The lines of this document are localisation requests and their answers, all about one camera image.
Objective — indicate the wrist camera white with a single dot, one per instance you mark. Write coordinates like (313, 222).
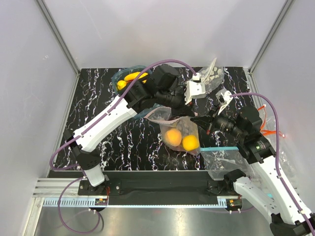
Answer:
(194, 90)
(224, 98)

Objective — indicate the orange zip top bag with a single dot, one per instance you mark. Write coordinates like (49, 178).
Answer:
(268, 128)

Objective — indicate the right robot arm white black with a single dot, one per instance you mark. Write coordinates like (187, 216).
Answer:
(285, 212)

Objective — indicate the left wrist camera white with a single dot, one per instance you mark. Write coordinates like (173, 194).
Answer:
(194, 90)

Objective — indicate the orange peach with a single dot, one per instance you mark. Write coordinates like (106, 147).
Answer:
(173, 137)

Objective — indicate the yellow lemon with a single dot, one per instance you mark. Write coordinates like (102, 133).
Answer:
(190, 142)

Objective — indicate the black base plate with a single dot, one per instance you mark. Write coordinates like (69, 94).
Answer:
(168, 185)

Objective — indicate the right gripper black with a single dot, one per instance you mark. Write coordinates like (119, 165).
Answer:
(205, 122)

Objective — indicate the yellow banana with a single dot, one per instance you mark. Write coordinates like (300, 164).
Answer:
(130, 77)

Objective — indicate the blue zip top bag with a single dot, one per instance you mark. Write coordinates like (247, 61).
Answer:
(222, 160)

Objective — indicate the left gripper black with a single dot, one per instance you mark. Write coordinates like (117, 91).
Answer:
(183, 110)

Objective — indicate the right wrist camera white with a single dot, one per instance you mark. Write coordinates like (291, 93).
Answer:
(224, 98)

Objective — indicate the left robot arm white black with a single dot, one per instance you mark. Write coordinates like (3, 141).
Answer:
(138, 91)

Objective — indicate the pink zip top bag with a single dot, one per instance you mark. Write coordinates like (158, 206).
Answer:
(162, 117)

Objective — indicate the teal plastic fruit tray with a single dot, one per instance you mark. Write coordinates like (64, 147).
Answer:
(120, 75)

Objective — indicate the white cable duct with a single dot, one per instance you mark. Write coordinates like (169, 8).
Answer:
(134, 203)

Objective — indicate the clear bag with white pieces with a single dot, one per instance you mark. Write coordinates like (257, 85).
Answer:
(212, 76)

